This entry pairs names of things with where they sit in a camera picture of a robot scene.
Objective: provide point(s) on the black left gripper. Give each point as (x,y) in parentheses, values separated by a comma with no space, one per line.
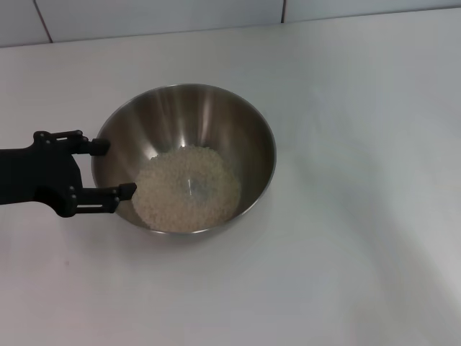
(36,176)

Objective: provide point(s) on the white uncooked rice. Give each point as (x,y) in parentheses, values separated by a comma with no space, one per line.
(169,194)

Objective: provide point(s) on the stainless steel mixing bowl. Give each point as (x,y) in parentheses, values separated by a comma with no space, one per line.
(216,126)

